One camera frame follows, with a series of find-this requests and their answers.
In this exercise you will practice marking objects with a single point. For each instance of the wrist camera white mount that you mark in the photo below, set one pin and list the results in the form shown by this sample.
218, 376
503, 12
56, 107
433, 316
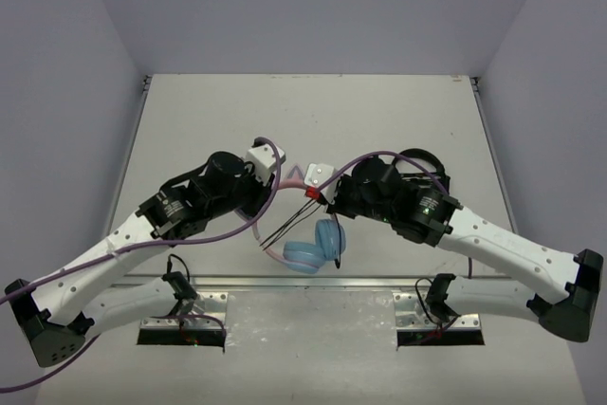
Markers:
321, 183
266, 159

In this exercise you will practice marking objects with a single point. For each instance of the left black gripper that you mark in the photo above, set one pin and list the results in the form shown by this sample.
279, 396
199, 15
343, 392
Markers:
259, 195

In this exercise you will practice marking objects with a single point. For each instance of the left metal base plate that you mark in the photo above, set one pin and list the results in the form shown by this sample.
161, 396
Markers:
210, 307

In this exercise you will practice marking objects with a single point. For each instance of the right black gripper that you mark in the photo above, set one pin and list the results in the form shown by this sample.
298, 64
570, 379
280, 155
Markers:
338, 207

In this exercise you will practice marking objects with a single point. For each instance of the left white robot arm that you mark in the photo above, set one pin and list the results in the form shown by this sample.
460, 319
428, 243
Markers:
61, 312

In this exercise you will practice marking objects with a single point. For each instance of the black headphones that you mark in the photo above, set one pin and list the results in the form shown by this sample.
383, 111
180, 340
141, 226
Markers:
437, 178

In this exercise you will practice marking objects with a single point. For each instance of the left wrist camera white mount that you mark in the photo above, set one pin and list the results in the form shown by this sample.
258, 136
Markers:
266, 159

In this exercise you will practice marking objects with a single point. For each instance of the metal base plate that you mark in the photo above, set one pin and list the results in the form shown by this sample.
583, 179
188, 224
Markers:
409, 315
210, 307

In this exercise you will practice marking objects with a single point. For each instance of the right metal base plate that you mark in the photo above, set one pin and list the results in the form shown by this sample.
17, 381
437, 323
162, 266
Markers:
409, 315

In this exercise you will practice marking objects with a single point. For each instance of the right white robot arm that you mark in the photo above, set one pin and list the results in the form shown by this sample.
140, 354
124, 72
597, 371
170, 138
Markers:
558, 290

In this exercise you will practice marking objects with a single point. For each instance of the pink blue cat-ear headphones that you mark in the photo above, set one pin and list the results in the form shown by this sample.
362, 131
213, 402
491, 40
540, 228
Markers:
303, 257

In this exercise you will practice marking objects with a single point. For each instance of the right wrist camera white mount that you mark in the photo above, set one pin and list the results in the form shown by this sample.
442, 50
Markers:
321, 183

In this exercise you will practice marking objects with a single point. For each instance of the aluminium table rail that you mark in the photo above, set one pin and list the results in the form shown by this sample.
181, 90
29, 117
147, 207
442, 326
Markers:
291, 281

